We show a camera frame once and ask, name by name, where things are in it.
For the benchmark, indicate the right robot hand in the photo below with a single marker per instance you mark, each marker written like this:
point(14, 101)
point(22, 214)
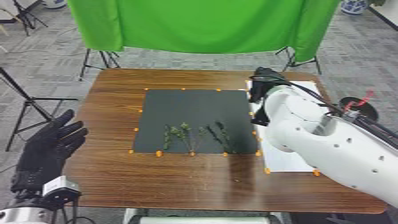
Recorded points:
point(263, 83)

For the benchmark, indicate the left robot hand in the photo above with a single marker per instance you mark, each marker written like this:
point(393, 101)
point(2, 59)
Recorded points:
point(45, 156)

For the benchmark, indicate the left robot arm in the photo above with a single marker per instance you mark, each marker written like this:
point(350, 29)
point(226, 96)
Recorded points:
point(55, 193)

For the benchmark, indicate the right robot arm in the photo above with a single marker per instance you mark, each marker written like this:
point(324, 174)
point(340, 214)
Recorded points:
point(331, 146)

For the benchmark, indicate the black backdrop stand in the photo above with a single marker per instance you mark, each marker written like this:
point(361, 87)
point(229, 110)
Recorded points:
point(94, 61)
point(299, 61)

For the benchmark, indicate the black tripod stand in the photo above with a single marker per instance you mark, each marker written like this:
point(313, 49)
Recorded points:
point(27, 106)

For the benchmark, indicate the dark mat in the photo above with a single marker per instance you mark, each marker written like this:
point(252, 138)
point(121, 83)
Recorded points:
point(196, 120)

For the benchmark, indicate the green sprig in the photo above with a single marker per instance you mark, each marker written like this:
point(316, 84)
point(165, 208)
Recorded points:
point(187, 135)
point(224, 136)
point(167, 138)

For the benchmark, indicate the blue and white vase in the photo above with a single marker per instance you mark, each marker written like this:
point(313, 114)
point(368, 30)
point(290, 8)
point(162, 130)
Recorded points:
point(55, 3)
point(354, 6)

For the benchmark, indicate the pale grey bar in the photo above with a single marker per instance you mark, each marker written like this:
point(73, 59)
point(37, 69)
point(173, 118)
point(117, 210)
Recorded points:
point(205, 220)

